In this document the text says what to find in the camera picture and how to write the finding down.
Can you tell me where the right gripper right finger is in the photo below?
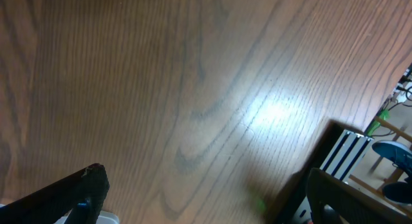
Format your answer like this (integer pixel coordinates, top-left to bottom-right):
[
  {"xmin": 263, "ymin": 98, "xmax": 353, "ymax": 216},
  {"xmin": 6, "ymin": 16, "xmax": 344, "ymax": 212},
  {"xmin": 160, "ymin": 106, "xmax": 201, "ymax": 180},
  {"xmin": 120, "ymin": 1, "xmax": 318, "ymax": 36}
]
[{"xmin": 306, "ymin": 168, "xmax": 411, "ymax": 224}]

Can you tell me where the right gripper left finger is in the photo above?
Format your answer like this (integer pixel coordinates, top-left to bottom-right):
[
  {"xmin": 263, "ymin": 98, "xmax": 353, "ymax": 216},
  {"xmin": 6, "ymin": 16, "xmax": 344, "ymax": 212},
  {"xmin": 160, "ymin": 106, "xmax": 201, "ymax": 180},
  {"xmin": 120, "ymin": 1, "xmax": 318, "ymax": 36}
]
[{"xmin": 1, "ymin": 163, "xmax": 109, "ymax": 224}]

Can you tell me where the blue shoe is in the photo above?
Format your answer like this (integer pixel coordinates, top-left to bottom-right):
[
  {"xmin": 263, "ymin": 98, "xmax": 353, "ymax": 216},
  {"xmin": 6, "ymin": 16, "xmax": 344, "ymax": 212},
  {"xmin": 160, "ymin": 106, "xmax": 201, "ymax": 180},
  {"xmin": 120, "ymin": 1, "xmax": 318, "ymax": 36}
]
[{"xmin": 372, "ymin": 140, "xmax": 411, "ymax": 177}]

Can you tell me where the aluminium frame profile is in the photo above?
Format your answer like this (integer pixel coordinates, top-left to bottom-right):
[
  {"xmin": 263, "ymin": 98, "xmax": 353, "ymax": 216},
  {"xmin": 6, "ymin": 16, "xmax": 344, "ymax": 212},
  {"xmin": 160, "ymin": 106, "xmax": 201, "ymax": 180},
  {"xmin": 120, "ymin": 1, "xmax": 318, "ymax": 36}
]
[{"xmin": 291, "ymin": 129, "xmax": 375, "ymax": 224}]

